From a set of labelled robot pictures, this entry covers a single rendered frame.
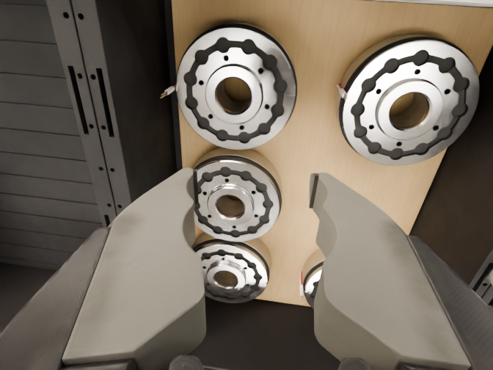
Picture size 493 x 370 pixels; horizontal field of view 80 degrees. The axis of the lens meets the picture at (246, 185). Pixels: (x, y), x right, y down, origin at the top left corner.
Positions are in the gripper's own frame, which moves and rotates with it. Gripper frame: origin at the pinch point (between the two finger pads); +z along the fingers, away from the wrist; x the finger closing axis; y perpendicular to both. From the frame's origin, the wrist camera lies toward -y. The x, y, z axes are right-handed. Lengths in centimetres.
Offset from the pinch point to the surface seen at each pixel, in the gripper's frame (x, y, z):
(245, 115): -0.3, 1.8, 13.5
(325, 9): 5.8, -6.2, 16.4
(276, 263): 4.5, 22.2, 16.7
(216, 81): -2.7, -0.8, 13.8
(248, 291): 1.0, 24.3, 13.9
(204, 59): -3.8, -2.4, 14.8
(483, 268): 17.9, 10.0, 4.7
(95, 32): -9.3, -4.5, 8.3
